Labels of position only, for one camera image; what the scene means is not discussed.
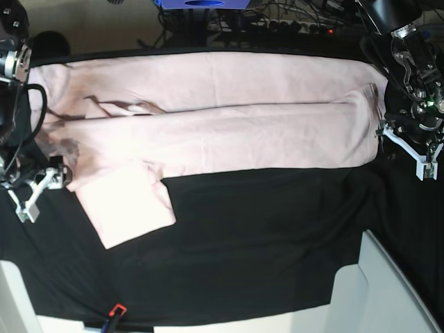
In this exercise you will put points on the red black clamp bottom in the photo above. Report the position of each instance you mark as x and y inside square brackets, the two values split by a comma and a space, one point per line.
[114, 317]

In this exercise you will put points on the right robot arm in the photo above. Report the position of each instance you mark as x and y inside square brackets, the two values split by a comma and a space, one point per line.
[16, 51]

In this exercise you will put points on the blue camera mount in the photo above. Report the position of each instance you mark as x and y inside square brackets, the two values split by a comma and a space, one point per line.
[202, 4]

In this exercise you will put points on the pink T-shirt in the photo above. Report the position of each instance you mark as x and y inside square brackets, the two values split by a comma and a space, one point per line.
[123, 125]

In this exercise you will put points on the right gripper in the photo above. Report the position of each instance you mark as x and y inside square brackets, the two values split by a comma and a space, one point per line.
[14, 173]

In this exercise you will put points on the black power strip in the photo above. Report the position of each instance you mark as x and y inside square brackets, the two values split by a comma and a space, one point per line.
[273, 26]

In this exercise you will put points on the white camera bracket right arm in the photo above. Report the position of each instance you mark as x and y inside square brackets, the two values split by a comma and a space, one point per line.
[27, 210]

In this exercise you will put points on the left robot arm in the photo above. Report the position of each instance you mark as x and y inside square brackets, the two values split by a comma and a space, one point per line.
[412, 64]

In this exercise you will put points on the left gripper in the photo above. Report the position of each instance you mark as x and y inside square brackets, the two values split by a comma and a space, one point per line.
[416, 125]

